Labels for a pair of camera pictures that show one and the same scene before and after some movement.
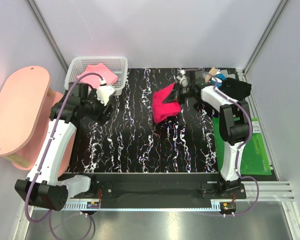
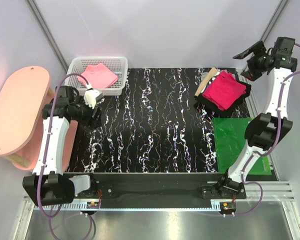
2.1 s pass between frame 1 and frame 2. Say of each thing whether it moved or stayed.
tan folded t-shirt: stayed
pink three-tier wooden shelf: stayed
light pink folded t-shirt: stayed
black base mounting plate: stayed
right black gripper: moved
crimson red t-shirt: moved
